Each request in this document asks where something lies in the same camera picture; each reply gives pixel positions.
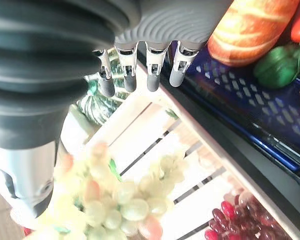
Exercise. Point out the red grape bunch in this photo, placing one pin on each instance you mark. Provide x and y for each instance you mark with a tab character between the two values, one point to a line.
242	220

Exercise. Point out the blue plastic basket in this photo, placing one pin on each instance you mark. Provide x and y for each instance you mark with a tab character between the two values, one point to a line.
252	100

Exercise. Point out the bread loaf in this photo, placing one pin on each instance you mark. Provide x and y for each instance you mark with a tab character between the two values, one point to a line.
250	27

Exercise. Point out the white wooden crate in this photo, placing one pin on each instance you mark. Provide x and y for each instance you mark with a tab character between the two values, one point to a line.
190	170

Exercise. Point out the green bell pepper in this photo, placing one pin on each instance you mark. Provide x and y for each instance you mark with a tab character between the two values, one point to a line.
277	67

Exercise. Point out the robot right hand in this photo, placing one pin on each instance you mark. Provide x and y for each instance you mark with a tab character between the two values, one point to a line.
52	50

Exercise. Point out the green grape bunch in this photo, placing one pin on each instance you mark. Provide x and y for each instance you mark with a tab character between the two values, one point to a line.
110	200

